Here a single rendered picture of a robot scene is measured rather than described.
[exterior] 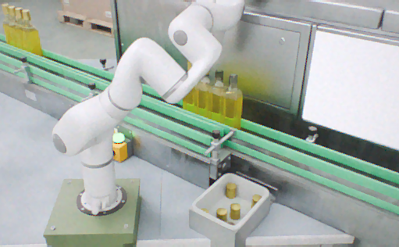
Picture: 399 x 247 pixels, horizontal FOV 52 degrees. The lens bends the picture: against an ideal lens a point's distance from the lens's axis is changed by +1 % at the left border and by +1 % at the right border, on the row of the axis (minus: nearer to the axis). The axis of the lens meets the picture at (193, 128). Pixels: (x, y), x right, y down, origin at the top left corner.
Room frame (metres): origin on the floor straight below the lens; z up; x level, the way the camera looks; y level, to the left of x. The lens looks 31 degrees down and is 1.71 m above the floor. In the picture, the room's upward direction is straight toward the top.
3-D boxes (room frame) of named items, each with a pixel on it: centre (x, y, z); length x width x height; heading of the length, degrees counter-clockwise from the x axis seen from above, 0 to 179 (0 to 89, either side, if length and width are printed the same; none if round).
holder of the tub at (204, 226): (1.02, -0.14, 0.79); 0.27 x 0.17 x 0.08; 143
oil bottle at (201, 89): (1.34, -0.04, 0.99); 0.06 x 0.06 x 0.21; 54
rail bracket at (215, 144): (1.15, -0.09, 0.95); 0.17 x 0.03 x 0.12; 143
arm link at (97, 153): (0.99, 0.29, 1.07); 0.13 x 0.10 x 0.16; 143
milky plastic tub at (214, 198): (1.00, -0.12, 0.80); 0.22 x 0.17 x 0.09; 143
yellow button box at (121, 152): (1.35, 0.30, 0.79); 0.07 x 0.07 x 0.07; 53
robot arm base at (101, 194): (0.98, 0.29, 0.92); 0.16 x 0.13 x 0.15; 8
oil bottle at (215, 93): (1.31, -0.09, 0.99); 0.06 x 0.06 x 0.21; 53
